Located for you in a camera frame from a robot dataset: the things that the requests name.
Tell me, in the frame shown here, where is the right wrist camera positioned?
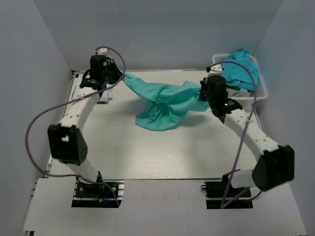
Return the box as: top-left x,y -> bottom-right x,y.
206,64 -> 222,76

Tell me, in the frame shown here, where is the grey shirt in basket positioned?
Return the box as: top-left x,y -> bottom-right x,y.
226,87 -> 251,97

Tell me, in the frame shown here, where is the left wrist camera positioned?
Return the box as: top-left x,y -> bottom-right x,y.
95,47 -> 109,57

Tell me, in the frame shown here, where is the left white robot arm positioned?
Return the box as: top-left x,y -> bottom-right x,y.
48,52 -> 122,184

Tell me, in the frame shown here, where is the white plastic basket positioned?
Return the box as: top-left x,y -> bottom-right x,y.
212,50 -> 268,101

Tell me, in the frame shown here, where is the green t shirt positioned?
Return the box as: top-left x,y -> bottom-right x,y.
123,73 -> 209,131

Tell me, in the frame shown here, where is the blue t shirt in basket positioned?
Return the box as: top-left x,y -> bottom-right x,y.
221,50 -> 259,91

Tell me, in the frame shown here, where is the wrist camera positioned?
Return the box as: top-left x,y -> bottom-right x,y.
95,47 -> 109,57
206,64 -> 222,76

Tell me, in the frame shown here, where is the folded white t shirt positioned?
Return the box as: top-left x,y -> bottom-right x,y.
98,88 -> 113,104

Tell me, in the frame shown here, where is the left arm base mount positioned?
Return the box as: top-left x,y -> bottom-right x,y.
71,180 -> 124,208

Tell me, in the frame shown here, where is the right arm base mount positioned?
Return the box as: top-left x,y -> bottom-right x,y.
200,181 -> 253,209

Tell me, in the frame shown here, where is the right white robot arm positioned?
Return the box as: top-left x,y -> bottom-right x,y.
200,75 -> 295,192

